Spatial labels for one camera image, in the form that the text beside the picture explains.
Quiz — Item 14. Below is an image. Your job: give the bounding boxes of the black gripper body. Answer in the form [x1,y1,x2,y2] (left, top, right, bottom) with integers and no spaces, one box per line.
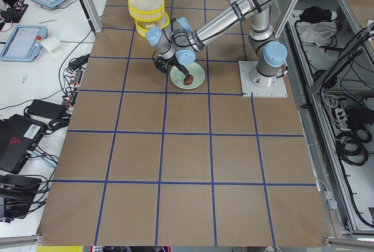
[154,56,184,74]

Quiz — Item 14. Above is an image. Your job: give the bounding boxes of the brown steamed bun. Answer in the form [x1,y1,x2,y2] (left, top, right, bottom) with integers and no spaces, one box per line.
[183,75,193,86]

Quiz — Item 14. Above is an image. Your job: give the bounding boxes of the yellow steamer layer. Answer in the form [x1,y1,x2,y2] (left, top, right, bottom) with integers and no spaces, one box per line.
[135,12,170,38]
[127,0,165,22]

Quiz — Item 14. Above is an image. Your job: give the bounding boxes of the white steamed bun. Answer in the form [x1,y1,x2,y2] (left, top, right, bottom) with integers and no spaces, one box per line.
[144,22,156,31]

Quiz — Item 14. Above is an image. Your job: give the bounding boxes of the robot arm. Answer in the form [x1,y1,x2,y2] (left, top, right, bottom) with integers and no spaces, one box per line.
[146,0,284,83]

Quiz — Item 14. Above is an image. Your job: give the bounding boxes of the light green plate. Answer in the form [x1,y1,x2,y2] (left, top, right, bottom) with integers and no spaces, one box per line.
[169,63,205,90]

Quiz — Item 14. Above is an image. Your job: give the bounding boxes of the power strip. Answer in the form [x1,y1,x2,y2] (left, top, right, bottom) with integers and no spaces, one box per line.
[61,68,84,113]

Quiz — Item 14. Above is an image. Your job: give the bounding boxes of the white paper roll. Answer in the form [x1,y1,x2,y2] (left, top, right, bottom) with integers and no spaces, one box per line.
[40,36,64,56]

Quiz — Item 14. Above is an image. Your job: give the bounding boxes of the black power brick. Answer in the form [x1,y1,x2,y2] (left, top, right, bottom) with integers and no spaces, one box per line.
[24,99,67,119]

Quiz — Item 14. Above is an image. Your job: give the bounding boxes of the near teach pendant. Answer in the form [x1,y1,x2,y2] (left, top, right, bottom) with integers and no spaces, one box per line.
[1,25,48,62]

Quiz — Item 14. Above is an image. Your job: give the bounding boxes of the black cloth pile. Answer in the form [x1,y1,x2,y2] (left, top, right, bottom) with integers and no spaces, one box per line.
[299,6,332,23]

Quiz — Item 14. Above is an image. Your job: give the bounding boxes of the white cloth pile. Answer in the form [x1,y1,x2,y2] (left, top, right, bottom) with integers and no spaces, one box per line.
[300,22,337,47]

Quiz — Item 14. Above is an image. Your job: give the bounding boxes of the black laptop computer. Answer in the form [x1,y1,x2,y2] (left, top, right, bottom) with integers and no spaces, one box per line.
[1,114,47,174]

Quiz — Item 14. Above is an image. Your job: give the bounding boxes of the black box device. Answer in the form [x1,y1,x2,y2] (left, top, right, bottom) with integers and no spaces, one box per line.
[1,175,42,223]

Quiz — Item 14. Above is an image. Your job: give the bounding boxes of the black braided cable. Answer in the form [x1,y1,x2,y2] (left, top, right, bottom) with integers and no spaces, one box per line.
[151,18,196,71]

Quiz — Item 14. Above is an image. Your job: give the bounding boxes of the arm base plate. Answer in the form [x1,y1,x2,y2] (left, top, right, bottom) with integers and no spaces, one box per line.
[238,61,288,98]

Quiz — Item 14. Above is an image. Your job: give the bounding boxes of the coiled black cables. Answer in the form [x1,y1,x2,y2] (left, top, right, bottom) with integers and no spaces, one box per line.
[334,123,370,167]

